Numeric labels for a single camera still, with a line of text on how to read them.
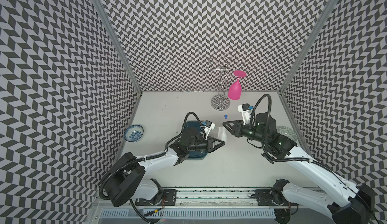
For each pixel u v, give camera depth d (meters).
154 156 0.51
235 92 0.88
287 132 0.94
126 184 0.42
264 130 0.52
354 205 0.37
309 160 0.45
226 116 0.75
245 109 0.62
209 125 0.71
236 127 0.62
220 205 0.72
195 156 0.69
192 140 0.63
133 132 0.94
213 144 0.69
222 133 0.74
